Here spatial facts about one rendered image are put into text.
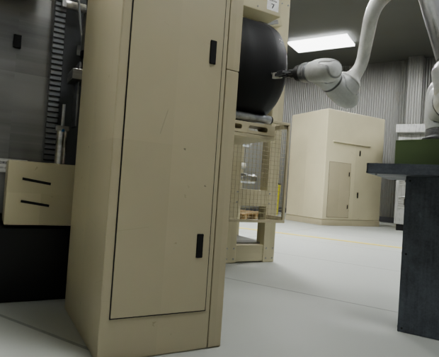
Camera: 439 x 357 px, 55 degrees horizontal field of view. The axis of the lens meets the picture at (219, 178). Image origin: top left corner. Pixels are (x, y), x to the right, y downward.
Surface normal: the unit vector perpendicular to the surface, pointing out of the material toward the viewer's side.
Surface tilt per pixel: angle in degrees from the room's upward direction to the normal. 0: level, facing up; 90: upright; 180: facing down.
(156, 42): 90
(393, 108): 90
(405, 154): 90
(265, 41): 71
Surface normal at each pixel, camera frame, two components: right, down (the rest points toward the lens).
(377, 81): -0.53, -0.06
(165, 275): 0.48, 0.01
